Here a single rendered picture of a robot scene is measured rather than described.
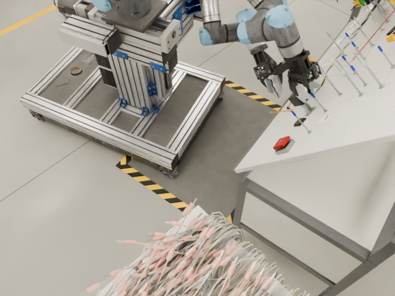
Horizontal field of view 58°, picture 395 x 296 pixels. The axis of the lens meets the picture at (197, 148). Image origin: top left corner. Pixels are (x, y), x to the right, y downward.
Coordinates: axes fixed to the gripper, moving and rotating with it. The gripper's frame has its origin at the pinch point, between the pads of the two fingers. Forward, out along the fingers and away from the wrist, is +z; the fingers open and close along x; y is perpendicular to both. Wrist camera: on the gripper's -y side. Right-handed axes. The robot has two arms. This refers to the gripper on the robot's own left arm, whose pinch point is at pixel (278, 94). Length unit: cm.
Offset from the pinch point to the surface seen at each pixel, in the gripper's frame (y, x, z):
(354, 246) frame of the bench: 14, 9, 63
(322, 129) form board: 25.9, 15.7, 14.1
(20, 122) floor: -45, -204, -50
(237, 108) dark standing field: -118, -63, 6
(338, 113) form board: 21.0, 21.2, 11.4
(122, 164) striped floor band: -49, -133, 9
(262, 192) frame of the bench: 9.6, -18.6, 34.8
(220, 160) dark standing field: -78, -74, 33
